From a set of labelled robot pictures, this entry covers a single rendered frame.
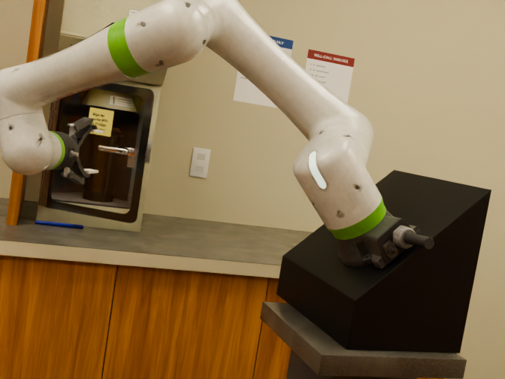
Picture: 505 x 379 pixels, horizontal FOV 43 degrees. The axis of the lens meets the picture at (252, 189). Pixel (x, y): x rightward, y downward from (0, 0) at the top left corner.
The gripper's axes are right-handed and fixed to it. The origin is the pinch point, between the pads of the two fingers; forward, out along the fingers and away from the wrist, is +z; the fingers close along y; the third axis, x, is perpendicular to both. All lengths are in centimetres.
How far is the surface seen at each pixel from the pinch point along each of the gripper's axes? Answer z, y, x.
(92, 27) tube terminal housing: 18.5, 35.5, 13.7
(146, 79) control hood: 23.6, 22.9, -3.6
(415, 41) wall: 118, 62, -85
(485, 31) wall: 134, 72, -115
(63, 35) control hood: 4.9, 30.3, 15.7
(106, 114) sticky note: 13.8, 10.3, 3.6
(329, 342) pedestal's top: -43, -26, -72
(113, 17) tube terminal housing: 21.1, 39.6, 8.7
